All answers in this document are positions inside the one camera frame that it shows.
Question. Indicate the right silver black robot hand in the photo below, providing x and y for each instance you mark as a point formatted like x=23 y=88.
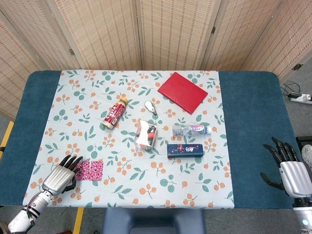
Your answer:
x=296 y=178

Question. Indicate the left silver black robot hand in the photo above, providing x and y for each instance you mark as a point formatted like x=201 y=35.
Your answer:
x=58 y=179

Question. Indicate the pink patterned pouch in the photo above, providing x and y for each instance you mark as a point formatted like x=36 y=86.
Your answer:
x=93 y=170

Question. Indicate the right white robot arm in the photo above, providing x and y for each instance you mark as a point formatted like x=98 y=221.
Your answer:
x=303 y=214

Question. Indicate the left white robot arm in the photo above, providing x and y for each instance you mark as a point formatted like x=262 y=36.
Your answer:
x=24 y=215

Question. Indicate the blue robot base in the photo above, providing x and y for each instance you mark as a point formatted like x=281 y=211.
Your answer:
x=153 y=219

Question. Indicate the grey shoe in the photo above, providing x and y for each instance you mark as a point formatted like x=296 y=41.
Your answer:
x=307 y=153

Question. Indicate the black box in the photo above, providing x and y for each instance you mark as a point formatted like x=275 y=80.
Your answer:
x=304 y=140

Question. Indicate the floral fruit print tablecloth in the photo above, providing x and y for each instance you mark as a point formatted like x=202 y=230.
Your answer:
x=122 y=178

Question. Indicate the teal table cover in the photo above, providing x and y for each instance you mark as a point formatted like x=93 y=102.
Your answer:
x=256 y=122

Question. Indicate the white power strip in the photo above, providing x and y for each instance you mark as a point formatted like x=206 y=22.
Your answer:
x=302 y=98

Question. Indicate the red coffee bottle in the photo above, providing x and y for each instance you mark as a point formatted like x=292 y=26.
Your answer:
x=114 y=113

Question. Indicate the clear plastic box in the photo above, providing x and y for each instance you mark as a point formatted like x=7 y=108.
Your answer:
x=146 y=134

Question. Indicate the navy blue rectangular box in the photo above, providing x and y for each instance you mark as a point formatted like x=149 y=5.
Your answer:
x=185 y=150

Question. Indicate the silver metal clip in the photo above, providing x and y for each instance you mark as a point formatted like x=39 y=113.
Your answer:
x=149 y=105

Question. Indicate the clear water bottle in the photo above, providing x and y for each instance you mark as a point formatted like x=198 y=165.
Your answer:
x=187 y=130

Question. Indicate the red booklet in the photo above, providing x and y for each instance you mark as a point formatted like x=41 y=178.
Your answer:
x=182 y=92

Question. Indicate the woven bamboo folding screen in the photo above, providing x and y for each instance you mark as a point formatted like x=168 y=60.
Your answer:
x=109 y=31

